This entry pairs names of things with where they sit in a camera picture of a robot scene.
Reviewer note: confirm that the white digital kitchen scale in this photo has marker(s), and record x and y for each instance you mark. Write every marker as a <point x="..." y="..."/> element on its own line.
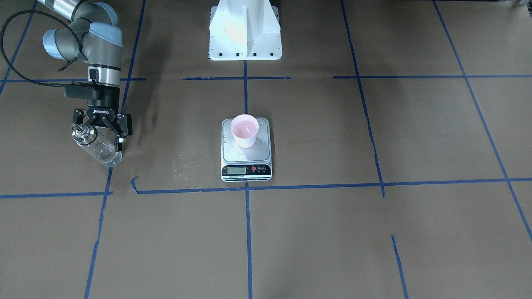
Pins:
<point x="246" y="164"/>

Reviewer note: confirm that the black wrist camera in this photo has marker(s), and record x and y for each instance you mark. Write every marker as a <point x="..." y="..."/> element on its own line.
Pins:
<point x="86" y="91"/>

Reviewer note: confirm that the glass sauce bottle metal pourer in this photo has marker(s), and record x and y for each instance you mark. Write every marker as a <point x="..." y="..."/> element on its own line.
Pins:
<point x="101" y="148"/>

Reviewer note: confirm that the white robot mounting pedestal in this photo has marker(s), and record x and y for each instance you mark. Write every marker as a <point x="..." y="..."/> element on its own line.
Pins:
<point x="244" y="30"/>

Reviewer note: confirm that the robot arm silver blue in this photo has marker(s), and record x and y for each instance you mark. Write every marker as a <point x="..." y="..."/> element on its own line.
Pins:
<point x="92" y="37"/>

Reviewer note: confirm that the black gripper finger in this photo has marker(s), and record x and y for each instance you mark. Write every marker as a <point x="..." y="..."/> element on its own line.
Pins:
<point x="121" y="128"/>
<point x="78" y="126"/>

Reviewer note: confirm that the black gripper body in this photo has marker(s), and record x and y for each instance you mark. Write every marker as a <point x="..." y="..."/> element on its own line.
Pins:
<point x="102" y="103"/>

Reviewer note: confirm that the pink paper cup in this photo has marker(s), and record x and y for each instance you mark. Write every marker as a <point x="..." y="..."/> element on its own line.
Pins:
<point x="244" y="129"/>

